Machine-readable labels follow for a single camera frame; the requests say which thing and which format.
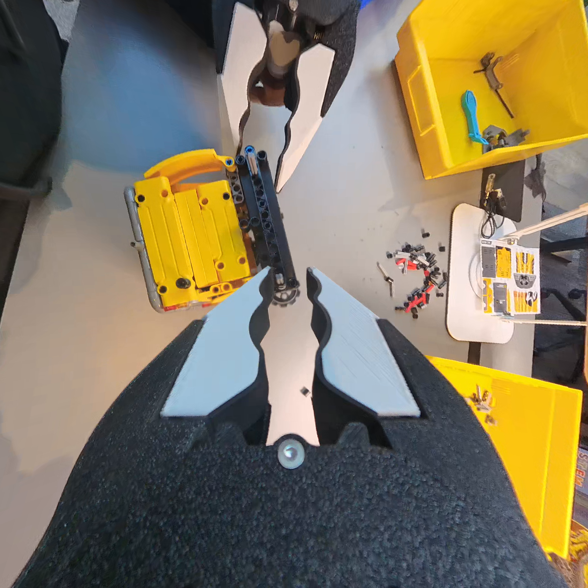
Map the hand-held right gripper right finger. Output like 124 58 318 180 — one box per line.
306 267 423 440

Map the sticker sheet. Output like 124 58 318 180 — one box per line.
477 236 542 319

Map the person's left hand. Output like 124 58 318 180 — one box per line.
254 81 287 108

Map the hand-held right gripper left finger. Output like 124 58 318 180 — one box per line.
161 267 273 437

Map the dark brick part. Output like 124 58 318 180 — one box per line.
484 124 531 152
473 52 516 121

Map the white document stand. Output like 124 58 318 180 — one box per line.
445 201 588 346

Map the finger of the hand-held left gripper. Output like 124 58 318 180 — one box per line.
217 2 273 143
274 42 337 194

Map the black cable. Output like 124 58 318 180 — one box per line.
480 189 508 241

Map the pile of small brick parts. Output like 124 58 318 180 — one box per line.
386 239 452 321

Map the grey desk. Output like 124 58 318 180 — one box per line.
0 0 588 570

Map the blue brick separator tool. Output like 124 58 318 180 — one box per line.
462 89 489 149

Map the black flat device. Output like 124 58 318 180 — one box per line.
480 160 527 222

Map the black yellow toy brick vehicle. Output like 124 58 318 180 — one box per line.
124 145 304 314

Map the grey axle pin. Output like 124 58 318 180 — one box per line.
376 261 397 297

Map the yellow plastic box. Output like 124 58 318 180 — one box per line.
426 355 585 562

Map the yellow plastic bin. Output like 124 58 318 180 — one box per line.
394 0 588 181

